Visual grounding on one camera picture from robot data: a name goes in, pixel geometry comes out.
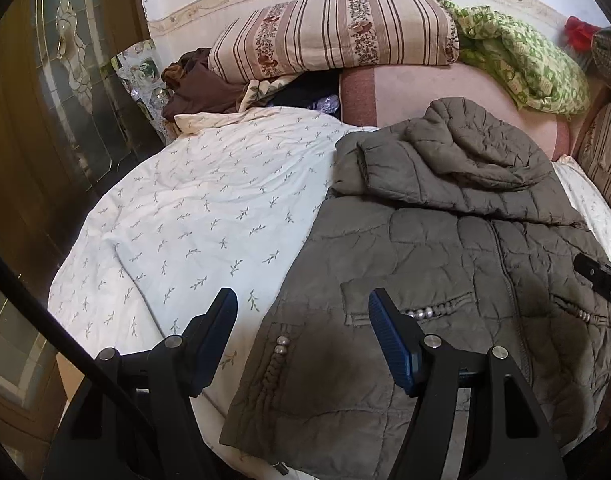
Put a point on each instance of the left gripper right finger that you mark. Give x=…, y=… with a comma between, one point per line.
x=507, y=434

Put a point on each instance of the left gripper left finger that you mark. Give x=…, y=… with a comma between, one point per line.
x=151, y=433

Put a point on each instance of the olive quilted hooded jacket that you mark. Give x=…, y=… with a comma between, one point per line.
x=463, y=220

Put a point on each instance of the green white patterned blanket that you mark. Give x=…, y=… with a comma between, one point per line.
x=534, y=71

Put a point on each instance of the white leaf-print bed sheet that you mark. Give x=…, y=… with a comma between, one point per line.
x=228, y=204

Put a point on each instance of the grey checked cloth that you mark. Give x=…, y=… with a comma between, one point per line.
x=601, y=51

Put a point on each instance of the red fabric item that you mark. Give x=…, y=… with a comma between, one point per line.
x=579, y=34

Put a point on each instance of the wooden glass-panel door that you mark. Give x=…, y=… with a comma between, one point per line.
x=69, y=131

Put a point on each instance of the brown garment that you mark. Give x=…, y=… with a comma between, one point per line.
x=196, y=89

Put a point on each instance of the striped floral pillow at headboard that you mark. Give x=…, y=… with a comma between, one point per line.
x=312, y=35

